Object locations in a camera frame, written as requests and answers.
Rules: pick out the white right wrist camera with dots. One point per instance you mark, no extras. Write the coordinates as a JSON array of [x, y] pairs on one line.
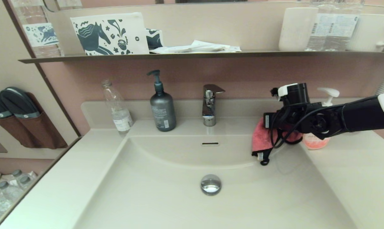
[[287, 89]]

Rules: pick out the clear labelled water bottle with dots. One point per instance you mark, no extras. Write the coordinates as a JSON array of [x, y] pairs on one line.
[[321, 29], [345, 29]]

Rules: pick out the pink cloth black trim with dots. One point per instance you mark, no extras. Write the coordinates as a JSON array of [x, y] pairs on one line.
[[260, 136]]

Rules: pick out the metal wall shelf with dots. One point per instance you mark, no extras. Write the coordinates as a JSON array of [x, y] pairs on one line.
[[179, 56]]

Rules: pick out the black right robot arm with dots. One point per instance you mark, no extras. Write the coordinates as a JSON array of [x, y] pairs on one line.
[[354, 116]]

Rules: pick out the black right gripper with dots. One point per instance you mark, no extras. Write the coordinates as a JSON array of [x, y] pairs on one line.
[[268, 121]]

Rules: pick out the small teal patterned box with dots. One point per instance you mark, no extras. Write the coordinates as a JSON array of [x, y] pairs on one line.
[[154, 39]]

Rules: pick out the chrome sink faucet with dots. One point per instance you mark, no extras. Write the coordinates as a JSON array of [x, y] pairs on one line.
[[208, 108]]

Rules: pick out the white horse print pouch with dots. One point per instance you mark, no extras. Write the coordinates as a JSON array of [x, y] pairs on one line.
[[109, 34]]

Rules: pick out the grey pump soap bottle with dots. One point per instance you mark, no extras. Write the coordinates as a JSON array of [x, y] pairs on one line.
[[163, 111]]

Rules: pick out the chrome sink drain stopper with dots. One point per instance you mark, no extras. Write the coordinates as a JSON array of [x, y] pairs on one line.
[[211, 184]]

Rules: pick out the clear bottle horse print label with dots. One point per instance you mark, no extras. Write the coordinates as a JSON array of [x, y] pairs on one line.
[[39, 34]]

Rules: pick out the uncapped clear plastic bottle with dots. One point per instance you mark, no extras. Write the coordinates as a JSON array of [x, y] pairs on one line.
[[122, 119]]

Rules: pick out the wall mirror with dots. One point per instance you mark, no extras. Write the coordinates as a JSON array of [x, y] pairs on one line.
[[131, 2]]

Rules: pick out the pink hand soap pump bottle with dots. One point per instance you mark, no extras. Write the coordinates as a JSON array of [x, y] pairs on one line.
[[316, 143]]

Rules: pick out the brown slipper holder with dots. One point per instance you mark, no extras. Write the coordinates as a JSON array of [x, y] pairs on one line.
[[42, 130], [13, 130]]

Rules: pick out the white ceramic sink basin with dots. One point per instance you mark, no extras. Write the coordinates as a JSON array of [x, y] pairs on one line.
[[166, 197]]

